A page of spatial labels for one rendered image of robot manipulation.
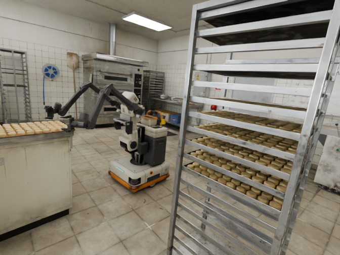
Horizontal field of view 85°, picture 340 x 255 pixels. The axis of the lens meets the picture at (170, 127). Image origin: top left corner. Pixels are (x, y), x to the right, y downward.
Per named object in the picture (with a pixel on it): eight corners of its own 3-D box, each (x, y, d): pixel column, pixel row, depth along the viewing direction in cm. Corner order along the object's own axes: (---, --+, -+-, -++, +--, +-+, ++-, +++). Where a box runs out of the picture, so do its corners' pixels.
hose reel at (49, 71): (59, 104, 539) (58, 65, 514) (61, 104, 527) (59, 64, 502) (42, 104, 512) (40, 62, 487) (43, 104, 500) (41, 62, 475)
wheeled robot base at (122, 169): (143, 163, 318) (144, 150, 312) (170, 178, 276) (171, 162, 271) (107, 175, 269) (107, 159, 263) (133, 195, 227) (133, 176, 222)
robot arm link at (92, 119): (112, 90, 180) (104, 92, 186) (107, 86, 175) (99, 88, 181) (94, 130, 163) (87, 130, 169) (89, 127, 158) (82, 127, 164)
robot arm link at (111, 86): (110, 79, 179) (103, 81, 185) (105, 91, 174) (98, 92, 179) (139, 105, 212) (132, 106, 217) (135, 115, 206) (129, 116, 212)
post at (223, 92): (200, 229, 170) (230, 28, 132) (202, 228, 172) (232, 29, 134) (203, 231, 168) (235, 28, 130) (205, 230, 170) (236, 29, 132)
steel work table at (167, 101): (146, 122, 672) (148, 94, 650) (162, 121, 719) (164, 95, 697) (183, 135, 535) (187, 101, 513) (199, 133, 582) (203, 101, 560)
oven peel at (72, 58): (71, 124, 542) (66, 51, 516) (71, 124, 546) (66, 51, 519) (82, 123, 562) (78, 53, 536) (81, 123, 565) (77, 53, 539)
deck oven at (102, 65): (96, 130, 502) (96, 52, 457) (82, 121, 588) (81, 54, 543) (144, 126, 604) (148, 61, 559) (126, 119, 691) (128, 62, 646)
